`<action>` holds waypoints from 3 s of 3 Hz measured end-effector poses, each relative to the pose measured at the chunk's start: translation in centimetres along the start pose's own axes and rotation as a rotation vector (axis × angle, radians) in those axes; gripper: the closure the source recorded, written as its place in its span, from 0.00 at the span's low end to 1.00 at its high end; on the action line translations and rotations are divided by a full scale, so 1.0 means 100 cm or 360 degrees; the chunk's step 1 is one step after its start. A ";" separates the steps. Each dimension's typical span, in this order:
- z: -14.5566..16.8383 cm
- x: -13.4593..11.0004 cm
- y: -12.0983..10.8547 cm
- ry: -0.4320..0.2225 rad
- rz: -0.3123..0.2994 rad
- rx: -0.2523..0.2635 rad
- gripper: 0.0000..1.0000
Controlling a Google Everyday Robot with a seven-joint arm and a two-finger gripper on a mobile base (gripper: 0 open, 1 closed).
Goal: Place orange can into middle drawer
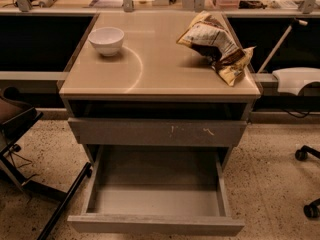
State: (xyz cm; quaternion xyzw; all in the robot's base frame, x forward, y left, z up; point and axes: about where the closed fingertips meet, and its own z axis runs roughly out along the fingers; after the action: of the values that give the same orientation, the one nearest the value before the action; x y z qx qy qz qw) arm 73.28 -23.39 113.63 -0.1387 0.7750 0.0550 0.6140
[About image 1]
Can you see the closed grey upper drawer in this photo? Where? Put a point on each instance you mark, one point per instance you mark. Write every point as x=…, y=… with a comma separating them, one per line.
x=157, y=132

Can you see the white ceramic bowl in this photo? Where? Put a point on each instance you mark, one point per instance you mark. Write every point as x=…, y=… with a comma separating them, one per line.
x=107, y=41

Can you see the white stick with black tip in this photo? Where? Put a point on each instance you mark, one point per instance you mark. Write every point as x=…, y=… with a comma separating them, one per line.
x=294, y=22

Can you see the open grey bottom drawer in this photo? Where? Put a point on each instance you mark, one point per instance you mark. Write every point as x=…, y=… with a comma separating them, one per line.
x=149, y=189

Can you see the brown white chip bag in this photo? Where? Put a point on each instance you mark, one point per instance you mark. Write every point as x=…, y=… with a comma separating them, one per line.
x=207, y=36

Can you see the grey drawer cabinet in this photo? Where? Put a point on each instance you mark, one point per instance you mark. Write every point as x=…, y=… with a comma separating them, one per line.
x=153, y=77

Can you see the dark items on shelf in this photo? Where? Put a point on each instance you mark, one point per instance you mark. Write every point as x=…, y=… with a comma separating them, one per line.
x=251, y=4

